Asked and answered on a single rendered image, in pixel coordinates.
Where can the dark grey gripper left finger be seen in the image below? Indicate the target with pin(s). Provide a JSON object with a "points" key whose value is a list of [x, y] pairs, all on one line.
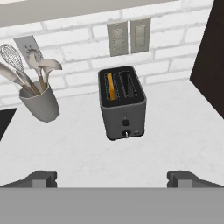
{"points": [[42, 178]]}

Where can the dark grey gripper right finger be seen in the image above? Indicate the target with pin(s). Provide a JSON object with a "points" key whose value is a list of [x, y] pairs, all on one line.
{"points": [[182, 178]]}

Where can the toaster lever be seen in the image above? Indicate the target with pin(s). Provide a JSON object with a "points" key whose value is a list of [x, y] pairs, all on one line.
{"points": [[126, 134]]}

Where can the dark grey toaster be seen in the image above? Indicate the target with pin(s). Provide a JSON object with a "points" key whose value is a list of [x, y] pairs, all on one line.
{"points": [[122, 110]]}

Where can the orange bread slice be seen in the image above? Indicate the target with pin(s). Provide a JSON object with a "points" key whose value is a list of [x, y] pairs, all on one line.
{"points": [[110, 86]]}

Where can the black hob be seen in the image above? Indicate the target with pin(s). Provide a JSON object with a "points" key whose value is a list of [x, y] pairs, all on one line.
{"points": [[5, 121]]}

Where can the grey utensil pot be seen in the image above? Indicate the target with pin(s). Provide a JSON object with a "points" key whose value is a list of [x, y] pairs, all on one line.
{"points": [[40, 105]]}

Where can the grey spoon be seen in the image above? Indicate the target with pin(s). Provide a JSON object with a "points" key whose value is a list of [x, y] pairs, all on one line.
{"points": [[11, 77]]}

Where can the grey ladle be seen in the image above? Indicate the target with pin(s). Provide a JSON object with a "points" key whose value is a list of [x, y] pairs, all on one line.
{"points": [[48, 67]]}

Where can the grey slotted spatula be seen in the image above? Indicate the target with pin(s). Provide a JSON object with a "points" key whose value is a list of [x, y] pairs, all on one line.
{"points": [[34, 61]]}

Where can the dark brown tall cupboard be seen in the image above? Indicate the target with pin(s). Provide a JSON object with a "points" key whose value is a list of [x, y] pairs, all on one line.
{"points": [[208, 55]]}

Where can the grey wall socket plate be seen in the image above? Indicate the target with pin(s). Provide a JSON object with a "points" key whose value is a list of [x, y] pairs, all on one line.
{"points": [[27, 49]]}

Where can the grey wall switch plate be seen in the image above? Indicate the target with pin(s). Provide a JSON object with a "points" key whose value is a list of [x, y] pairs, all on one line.
{"points": [[140, 35], [117, 38]]}

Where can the beige wall cupboard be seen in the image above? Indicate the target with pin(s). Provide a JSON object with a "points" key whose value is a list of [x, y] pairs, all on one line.
{"points": [[73, 10]]}

